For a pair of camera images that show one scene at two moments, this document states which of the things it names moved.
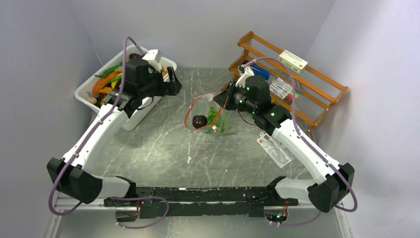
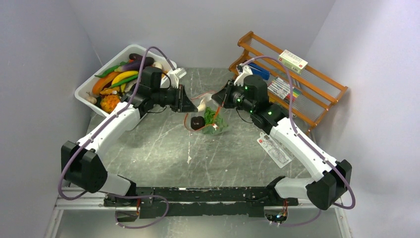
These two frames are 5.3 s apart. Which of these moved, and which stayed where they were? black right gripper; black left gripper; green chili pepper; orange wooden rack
Moved: black left gripper
Stayed: black right gripper; green chili pepper; orange wooden rack
